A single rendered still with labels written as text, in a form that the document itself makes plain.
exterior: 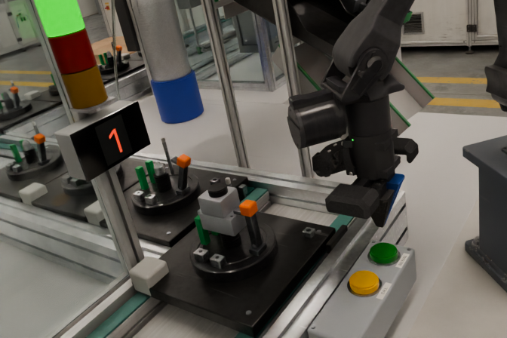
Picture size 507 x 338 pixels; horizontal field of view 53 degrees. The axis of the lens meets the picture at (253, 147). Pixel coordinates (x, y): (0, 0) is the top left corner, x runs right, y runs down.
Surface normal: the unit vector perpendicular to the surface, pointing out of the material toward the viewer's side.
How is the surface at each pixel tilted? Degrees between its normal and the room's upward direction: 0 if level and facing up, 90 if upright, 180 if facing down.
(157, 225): 0
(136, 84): 90
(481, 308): 0
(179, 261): 0
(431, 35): 90
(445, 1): 90
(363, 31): 43
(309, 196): 90
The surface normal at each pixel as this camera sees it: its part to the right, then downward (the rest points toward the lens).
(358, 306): -0.18, -0.90
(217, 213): -0.55, 0.44
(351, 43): -0.79, -0.48
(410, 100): 0.36, -0.51
